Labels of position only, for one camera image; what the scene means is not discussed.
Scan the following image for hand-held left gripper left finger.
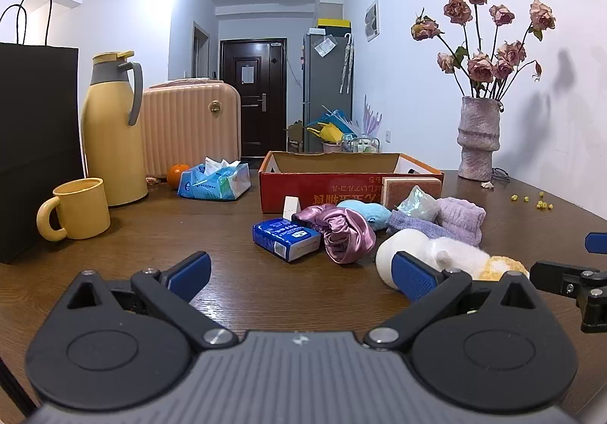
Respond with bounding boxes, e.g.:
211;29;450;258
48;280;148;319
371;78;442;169
66;251;238;351

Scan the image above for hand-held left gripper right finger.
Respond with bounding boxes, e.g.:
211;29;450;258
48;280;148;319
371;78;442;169
364;251;539;351

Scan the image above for white smooth soft ball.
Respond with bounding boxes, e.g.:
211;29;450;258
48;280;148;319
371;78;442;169
376;228;434;290

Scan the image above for white and yellow plush toy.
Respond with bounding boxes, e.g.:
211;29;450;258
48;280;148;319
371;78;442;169
427;236;529;282

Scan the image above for purple knit cloth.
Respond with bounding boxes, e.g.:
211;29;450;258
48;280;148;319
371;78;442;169
385;210;444;237

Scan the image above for lilac fluffy towel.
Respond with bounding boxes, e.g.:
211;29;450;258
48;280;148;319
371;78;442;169
436;197;487;247

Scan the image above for purple satin scrunchie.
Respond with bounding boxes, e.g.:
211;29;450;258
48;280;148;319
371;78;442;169
291;203;377;266

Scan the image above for orange cardboard box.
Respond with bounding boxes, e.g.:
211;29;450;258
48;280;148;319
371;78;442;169
258;151;445;214

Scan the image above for light blue soft cloth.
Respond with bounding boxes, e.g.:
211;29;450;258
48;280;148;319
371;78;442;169
337;199;393;231

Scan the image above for blue soft tissue pack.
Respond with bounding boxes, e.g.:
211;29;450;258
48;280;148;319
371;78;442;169
178;157;251;202

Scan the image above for scattered yellow crumbs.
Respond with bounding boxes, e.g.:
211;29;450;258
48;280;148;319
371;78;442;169
510;191;557;211

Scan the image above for iridescent pouch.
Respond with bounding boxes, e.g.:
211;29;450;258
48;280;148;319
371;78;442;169
396;185;439;221

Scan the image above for orange fruit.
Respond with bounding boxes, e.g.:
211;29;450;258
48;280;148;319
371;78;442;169
167;163;191;190

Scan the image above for small blue tissue packet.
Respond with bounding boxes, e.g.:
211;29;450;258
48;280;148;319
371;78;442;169
252;216;322;263

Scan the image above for yellow mug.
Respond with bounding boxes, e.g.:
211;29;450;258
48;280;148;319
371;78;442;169
37;177;111;242

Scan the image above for metal trolley rack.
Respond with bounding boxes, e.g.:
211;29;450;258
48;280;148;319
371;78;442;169
341;134;380;154

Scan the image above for pink ribbed suitcase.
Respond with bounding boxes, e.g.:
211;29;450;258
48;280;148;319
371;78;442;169
141;79;242;179

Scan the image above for pink textured vase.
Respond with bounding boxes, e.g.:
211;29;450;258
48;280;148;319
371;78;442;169
458;96;502;182

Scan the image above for yellow thermos jug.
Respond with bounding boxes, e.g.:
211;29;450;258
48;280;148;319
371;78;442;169
80;50;149;207

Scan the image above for dark brown entrance door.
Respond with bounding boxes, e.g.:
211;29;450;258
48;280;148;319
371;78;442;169
219;38;288;158

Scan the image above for blue plastic bags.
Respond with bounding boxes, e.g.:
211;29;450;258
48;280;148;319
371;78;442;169
308;106;361;140

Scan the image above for pink cloth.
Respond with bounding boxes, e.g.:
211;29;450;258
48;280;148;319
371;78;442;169
148;77;209;90

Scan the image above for black paper bag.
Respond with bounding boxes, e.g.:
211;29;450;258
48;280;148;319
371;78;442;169
0;0;86;263

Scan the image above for grey fridge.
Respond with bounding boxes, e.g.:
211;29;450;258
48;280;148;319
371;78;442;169
302;28;354;153

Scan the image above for dried pink rose bouquet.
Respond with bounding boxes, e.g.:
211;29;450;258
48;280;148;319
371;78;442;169
410;0;557;101

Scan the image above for white folded umbrella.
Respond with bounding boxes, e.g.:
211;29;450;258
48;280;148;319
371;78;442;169
339;32;354;95

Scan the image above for grey side door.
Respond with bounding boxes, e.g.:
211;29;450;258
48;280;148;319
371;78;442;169
192;20;210;78

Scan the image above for purple wall decoration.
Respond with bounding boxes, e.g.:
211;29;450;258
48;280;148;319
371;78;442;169
363;94;382;135

